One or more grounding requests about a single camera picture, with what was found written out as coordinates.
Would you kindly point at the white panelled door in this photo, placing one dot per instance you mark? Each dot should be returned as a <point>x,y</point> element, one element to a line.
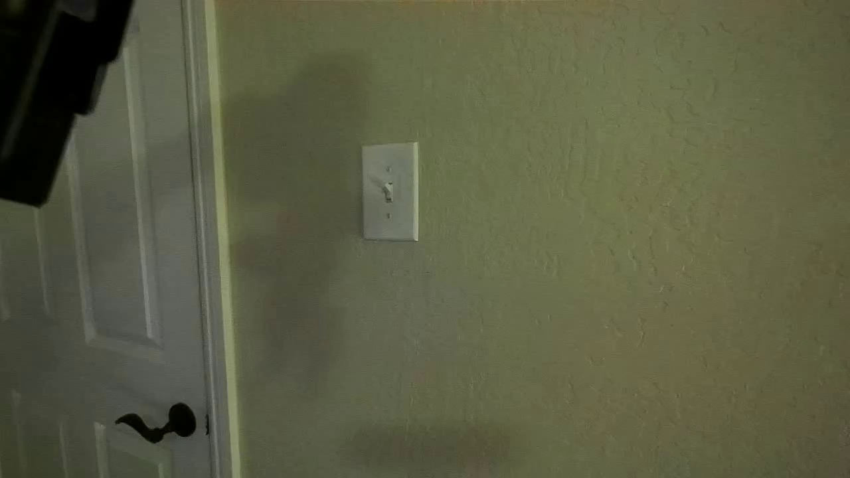
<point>115,267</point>

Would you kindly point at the white wall switch plate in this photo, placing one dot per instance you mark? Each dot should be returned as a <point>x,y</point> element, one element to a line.
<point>401,200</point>

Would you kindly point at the white door frame trim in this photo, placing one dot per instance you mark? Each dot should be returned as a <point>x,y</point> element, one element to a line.
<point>218,267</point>

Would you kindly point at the white switch toggle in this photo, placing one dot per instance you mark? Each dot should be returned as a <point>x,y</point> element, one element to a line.
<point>389,188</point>

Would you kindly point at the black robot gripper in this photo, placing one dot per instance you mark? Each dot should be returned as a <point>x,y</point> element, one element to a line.
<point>49,81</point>

